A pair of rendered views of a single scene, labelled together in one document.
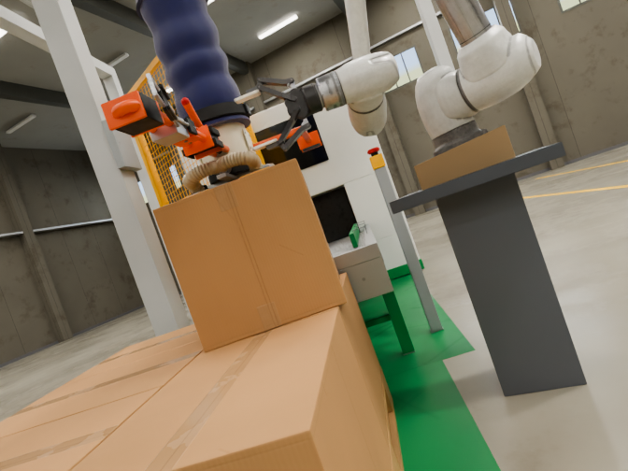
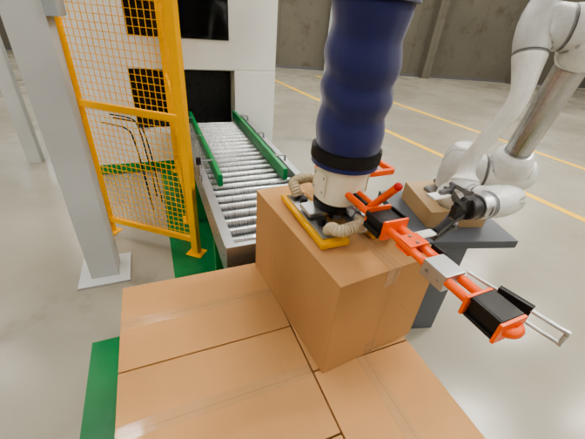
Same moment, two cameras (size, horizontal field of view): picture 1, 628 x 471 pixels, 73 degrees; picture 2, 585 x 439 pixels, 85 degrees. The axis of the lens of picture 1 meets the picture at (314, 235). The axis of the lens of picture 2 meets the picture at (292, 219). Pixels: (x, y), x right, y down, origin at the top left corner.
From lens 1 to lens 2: 1.31 m
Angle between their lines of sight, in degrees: 43
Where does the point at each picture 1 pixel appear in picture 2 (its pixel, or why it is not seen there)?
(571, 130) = not seen: hidden behind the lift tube
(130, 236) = (51, 112)
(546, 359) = (422, 316)
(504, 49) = (529, 173)
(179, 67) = (369, 108)
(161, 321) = (82, 210)
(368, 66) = (517, 205)
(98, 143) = not seen: outside the picture
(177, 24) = (390, 57)
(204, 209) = (374, 286)
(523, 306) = (430, 294)
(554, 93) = not seen: hidden behind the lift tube
